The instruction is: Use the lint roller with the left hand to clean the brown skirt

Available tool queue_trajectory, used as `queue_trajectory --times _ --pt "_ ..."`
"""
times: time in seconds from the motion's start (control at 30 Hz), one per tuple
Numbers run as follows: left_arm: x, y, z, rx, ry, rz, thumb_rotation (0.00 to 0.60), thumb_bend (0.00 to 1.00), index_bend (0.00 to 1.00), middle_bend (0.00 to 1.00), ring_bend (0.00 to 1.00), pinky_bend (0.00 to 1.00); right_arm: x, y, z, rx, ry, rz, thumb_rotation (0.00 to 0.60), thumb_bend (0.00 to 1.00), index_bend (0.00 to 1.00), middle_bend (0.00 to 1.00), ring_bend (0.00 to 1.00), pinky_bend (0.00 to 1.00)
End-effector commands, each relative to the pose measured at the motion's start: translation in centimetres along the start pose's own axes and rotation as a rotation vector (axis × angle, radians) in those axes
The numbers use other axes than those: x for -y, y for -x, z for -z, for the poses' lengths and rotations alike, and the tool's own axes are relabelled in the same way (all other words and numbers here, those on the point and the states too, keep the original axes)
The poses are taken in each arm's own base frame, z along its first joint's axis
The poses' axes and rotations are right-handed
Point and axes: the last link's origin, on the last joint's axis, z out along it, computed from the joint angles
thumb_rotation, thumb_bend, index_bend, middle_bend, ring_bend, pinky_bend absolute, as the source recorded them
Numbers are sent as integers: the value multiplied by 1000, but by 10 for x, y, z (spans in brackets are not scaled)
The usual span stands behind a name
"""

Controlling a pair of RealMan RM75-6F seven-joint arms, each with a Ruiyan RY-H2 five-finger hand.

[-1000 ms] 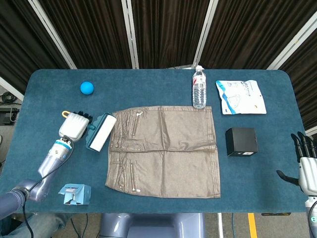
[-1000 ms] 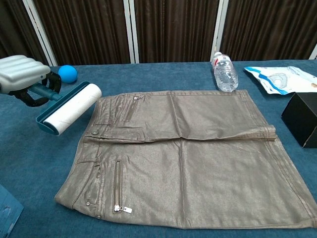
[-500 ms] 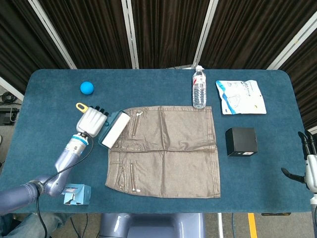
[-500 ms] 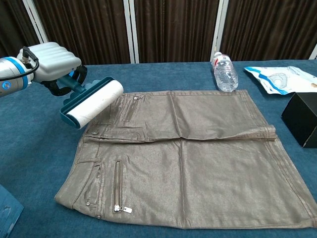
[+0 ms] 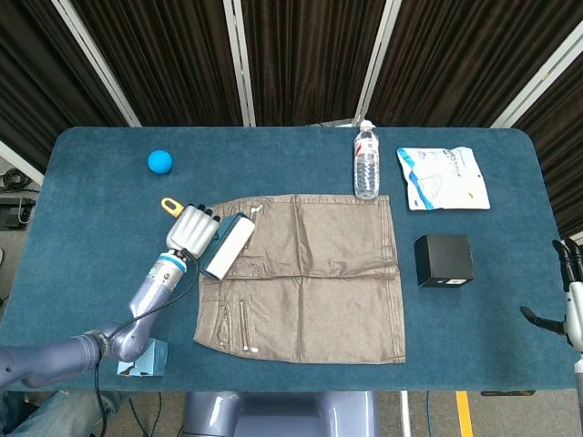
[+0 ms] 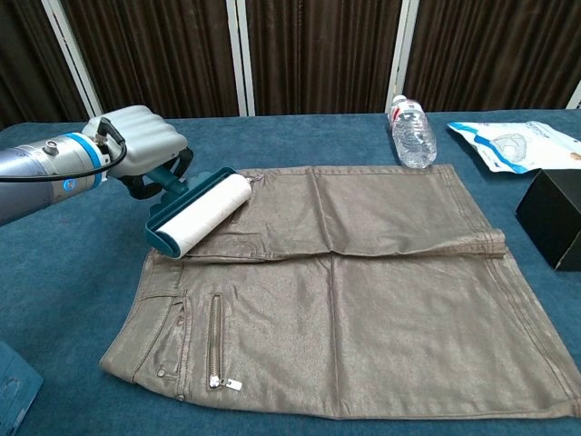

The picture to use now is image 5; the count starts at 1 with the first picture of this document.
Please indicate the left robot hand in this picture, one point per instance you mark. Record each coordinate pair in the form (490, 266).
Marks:
(191, 232)

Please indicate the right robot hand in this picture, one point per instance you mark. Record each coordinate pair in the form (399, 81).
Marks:
(575, 309)

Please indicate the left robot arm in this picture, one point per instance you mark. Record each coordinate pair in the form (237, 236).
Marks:
(150, 291)

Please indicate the blue ball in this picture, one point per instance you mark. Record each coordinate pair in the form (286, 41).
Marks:
(160, 161)

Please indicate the blue velvet table cover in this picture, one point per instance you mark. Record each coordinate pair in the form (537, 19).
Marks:
(91, 227)

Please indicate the light blue carton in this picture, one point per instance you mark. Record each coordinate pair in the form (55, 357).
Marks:
(152, 359)

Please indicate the folded grey-brown shiny garment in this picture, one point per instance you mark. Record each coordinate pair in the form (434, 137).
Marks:
(319, 282)

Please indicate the black cardboard box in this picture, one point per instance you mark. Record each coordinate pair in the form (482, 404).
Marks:
(444, 259)

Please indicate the brown curtain divider panel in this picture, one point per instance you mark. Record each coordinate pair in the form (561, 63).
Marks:
(309, 59)
(565, 136)
(455, 54)
(168, 59)
(36, 68)

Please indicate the black floor power box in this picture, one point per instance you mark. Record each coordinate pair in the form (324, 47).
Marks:
(16, 211)

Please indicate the white blue plastic package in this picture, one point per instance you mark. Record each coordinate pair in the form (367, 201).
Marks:
(446, 182)

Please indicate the clear plastic water bottle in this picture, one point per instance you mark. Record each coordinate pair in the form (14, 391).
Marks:
(366, 168)

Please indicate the grey-blue robot torso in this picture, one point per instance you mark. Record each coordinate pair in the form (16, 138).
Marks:
(282, 414)

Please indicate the blue denim jeans leg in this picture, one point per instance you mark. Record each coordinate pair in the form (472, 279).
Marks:
(50, 416)

